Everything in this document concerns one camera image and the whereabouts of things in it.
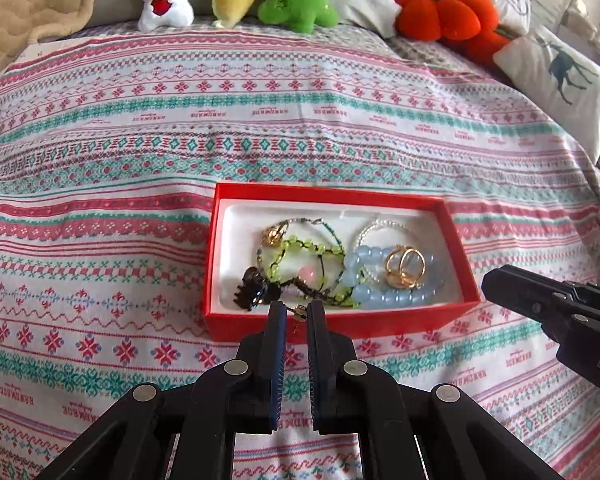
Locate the white deer print pillow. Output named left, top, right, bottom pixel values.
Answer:
left=492, top=25, right=600, bottom=166

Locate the red tomato plush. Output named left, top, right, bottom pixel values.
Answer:
left=394, top=0, right=523, bottom=66

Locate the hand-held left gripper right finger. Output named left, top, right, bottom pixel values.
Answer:
left=306, top=300, right=563, bottom=480

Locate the beige quilted blanket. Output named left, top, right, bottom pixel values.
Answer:
left=0, top=0, right=103, bottom=88

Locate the black hair claw clip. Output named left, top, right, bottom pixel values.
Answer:
left=230, top=266, right=283, bottom=313

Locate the gold ring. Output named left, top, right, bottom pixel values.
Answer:
left=384, top=245, right=427, bottom=290

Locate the green beaded cord bracelet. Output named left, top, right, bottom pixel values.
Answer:
left=265, top=235, right=366, bottom=308

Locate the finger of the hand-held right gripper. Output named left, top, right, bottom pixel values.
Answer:
left=481, top=265, right=600, bottom=332

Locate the clear beaded bracelet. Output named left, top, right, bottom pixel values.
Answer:
left=355, top=219, right=433, bottom=283

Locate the red jewelry box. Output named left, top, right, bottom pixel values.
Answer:
left=201, top=182, right=482, bottom=345

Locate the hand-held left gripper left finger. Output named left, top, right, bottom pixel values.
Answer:
left=32, top=301, right=288, bottom=480

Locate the patterned bedspread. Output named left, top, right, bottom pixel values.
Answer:
left=0, top=22, right=600, bottom=480

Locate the blue bead bracelet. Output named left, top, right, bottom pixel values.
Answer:
left=342, top=244, right=448, bottom=310

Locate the grey checkered sheet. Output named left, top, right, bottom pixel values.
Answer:
left=42, top=20, right=486, bottom=78

